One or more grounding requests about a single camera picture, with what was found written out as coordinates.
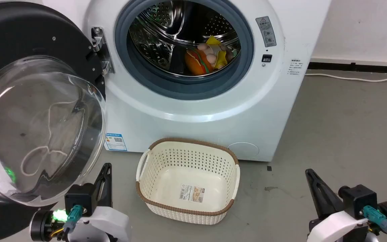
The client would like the orange plush toy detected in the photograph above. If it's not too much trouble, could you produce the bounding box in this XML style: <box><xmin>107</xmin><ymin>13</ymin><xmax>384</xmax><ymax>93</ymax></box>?
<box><xmin>184</xmin><ymin>49</ymin><xmax>214</xmax><ymax>75</ymax></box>

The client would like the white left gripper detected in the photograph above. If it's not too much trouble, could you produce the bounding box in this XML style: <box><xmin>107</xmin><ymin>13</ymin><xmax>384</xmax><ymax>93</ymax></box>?
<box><xmin>70</xmin><ymin>163</ymin><xmax>131</xmax><ymax>242</ymax></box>

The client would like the paper product label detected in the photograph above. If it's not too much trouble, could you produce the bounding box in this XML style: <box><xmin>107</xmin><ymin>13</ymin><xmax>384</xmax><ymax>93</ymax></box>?
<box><xmin>179</xmin><ymin>184</ymin><xmax>205</xmax><ymax>203</ymax></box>

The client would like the teal connector cable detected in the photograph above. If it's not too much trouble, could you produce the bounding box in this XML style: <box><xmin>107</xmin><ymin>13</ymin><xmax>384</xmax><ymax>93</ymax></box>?
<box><xmin>51</xmin><ymin>204</ymin><xmax>84</xmax><ymax>240</ymax></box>
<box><xmin>362</xmin><ymin>205</ymin><xmax>387</xmax><ymax>242</ymax></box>

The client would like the stainless steel drum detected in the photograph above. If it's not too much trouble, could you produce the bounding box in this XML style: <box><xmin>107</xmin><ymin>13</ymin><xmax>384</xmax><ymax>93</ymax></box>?
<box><xmin>129</xmin><ymin>0</ymin><xmax>242</xmax><ymax>78</ymax></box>

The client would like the black door with clear dome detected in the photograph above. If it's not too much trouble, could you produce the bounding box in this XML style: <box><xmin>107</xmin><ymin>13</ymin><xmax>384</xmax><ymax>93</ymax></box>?
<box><xmin>0</xmin><ymin>0</ymin><xmax>109</xmax><ymax>242</ymax></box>

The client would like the white floor cable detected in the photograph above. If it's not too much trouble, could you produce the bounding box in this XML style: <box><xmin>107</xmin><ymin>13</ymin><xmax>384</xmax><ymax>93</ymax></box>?
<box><xmin>304</xmin><ymin>73</ymin><xmax>387</xmax><ymax>82</ymax></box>

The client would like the blue energy label sticker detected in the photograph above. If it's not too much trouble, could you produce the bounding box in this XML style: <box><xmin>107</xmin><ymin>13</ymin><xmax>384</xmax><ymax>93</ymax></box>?
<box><xmin>104</xmin><ymin>133</ymin><xmax>128</xmax><ymax>152</ymax></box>

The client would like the teal left connector cable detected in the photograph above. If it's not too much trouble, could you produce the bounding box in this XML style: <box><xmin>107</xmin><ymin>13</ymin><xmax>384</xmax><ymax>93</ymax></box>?
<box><xmin>51</xmin><ymin>204</ymin><xmax>84</xmax><ymax>240</ymax></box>

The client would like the teal right connector cable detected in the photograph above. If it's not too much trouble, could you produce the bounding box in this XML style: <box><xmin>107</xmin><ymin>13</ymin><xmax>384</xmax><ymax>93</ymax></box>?
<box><xmin>362</xmin><ymin>205</ymin><xmax>387</xmax><ymax>242</ymax></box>

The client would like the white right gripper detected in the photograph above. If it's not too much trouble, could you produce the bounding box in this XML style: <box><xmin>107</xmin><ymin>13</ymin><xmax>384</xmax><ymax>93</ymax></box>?
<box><xmin>305</xmin><ymin>168</ymin><xmax>370</xmax><ymax>242</ymax></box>

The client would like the metal door hinge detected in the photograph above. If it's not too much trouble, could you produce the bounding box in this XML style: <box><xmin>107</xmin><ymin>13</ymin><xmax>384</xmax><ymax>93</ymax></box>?
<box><xmin>91</xmin><ymin>27</ymin><xmax>115</xmax><ymax>75</ymax></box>

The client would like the black baseboard strip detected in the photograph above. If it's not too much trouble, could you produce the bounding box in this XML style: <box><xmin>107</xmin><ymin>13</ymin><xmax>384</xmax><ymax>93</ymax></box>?
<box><xmin>308</xmin><ymin>62</ymin><xmax>387</xmax><ymax>74</ymax></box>

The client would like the yellow and beige doll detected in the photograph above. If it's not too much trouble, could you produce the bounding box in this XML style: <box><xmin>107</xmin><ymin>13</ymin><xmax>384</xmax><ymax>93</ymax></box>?
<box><xmin>197</xmin><ymin>35</ymin><xmax>238</xmax><ymax>70</ymax></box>

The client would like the grey warning sticker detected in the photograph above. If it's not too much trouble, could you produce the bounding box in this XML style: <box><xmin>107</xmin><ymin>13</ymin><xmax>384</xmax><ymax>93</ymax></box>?
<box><xmin>256</xmin><ymin>16</ymin><xmax>277</xmax><ymax>47</ymax></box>

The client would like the cream plastic laundry basket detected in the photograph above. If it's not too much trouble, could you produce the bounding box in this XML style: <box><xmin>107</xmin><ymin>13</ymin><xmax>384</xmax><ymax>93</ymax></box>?
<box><xmin>136</xmin><ymin>137</ymin><xmax>241</xmax><ymax>225</ymax></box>

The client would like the white front-load washing machine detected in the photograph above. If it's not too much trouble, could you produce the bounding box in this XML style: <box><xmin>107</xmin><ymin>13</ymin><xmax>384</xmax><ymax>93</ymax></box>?
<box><xmin>42</xmin><ymin>0</ymin><xmax>332</xmax><ymax>162</ymax></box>

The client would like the round white filter cover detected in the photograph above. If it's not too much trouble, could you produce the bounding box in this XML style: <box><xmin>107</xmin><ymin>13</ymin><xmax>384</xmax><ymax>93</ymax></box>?
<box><xmin>227</xmin><ymin>142</ymin><xmax>260</xmax><ymax>160</ymax></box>

